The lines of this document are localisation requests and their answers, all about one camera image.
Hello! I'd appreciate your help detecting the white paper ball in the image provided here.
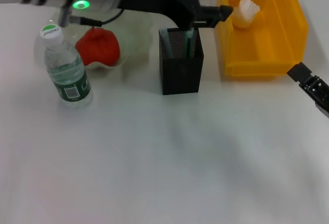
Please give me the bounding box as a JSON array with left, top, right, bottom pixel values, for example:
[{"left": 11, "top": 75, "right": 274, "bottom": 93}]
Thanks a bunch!
[{"left": 231, "top": 0, "right": 262, "bottom": 29}]

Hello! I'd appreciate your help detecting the green utility knife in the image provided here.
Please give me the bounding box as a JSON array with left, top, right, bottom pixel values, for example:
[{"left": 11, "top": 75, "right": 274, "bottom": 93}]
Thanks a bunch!
[{"left": 183, "top": 27, "right": 196, "bottom": 58}]

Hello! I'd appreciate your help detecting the red apple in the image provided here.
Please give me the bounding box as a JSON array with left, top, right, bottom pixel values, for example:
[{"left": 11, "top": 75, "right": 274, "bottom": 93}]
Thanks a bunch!
[{"left": 75, "top": 27, "right": 121, "bottom": 68}]

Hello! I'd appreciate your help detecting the clear plastic water bottle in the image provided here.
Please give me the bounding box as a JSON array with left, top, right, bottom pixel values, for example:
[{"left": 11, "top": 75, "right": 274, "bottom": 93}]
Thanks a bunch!
[{"left": 40, "top": 24, "right": 94, "bottom": 108}]

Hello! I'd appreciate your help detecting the black mesh pen holder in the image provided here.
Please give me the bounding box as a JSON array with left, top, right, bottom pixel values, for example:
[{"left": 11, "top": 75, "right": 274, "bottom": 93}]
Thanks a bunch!
[{"left": 158, "top": 27, "right": 205, "bottom": 96}]

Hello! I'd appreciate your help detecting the green glass fruit plate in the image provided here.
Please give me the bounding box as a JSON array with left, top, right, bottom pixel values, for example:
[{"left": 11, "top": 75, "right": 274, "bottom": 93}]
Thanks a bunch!
[{"left": 34, "top": 9, "right": 153, "bottom": 72}]

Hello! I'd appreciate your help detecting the yellow plastic bin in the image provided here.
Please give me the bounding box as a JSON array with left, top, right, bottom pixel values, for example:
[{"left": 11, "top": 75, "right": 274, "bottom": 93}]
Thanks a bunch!
[{"left": 215, "top": 0, "right": 309, "bottom": 81}]

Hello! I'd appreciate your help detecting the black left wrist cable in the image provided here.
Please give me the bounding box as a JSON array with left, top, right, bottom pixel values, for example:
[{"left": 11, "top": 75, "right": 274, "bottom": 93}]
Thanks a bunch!
[{"left": 58, "top": 6, "right": 124, "bottom": 27}]

